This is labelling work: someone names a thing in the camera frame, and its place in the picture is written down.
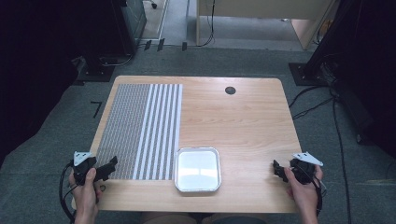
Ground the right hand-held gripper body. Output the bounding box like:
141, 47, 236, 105
289, 151, 324, 185

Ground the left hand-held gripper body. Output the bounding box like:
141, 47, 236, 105
72, 150, 98, 187

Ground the person's right hand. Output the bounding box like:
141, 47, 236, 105
283, 164, 324, 209

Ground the person's left hand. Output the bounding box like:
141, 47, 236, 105
68, 167, 105, 213

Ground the grey striped placemat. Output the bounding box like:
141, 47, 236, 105
94, 83, 184, 181

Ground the black angled floor tape mark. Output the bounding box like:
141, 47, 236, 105
90, 101, 104, 119

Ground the white square foil-rimmed tray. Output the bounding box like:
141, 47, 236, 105
173, 147, 222, 193

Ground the dark curtain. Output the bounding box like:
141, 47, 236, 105
0, 0, 125, 166
314, 0, 396, 158

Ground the dark glass-fronted cabinet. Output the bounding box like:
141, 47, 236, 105
120, 0, 148, 48

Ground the light wooden desk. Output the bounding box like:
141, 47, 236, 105
195, 0, 339, 50

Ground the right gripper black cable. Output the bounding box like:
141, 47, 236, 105
312, 174, 328, 217

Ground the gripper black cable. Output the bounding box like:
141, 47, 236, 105
312, 174, 328, 217
58, 161, 78, 224

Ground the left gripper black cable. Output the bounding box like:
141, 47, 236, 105
58, 161, 78, 224

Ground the black floor cable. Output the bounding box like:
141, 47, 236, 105
288, 84, 335, 120
331, 92, 353, 224

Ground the black stand with base plate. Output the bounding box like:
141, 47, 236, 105
76, 46, 116, 87
288, 36, 337, 87

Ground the grey cable by stand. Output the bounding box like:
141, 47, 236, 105
98, 52, 135, 67

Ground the black hanging desk cable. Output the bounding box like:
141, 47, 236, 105
195, 0, 217, 48

